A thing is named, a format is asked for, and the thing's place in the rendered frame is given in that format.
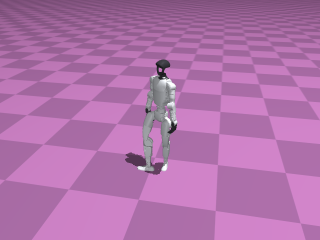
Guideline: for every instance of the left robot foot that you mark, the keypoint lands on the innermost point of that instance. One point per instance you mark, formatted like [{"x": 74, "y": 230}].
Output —
[{"x": 164, "y": 166}]

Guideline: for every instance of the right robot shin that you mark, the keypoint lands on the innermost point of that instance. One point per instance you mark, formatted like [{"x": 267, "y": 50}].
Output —
[{"x": 148, "y": 154}]

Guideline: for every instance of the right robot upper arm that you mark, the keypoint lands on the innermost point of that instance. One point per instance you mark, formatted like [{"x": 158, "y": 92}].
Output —
[{"x": 150, "y": 93}]

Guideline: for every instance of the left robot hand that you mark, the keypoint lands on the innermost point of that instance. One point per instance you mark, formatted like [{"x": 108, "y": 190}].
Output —
[{"x": 173, "y": 128}]

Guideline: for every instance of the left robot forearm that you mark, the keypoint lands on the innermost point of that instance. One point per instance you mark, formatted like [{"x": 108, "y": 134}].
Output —
[{"x": 173, "y": 114}]

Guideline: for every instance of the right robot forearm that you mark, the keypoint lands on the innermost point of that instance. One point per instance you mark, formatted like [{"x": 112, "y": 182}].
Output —
[{"x": 149, "y": 103}]

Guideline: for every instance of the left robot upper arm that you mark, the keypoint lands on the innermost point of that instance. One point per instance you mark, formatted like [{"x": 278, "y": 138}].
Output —
[{"x": 171, "y": 87}]

